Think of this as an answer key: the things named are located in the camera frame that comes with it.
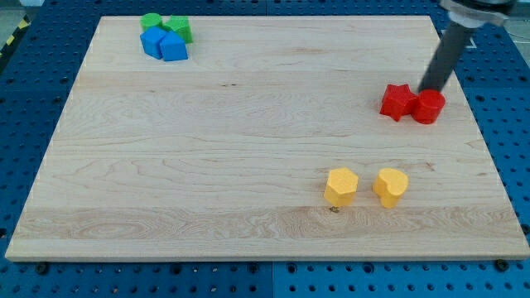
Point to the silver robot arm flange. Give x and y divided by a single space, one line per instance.
476 13

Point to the wooden board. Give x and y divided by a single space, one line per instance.
225 156

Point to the yellow hexagon block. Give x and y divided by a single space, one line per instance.
341 187

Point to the yellow heart block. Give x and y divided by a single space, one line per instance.
390 185

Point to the blue pentagon block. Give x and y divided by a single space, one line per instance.
173 47

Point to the red star block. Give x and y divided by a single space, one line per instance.
398 101

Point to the green star block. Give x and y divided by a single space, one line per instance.
181 26

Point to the blue cube block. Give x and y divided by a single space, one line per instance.
151 39

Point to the red cylinder block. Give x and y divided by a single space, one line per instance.
429 105

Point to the green cylinder block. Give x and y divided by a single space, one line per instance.
150 20

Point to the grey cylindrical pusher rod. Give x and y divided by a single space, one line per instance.
452 44

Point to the black yellow hazard tape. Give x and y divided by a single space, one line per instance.
15 38

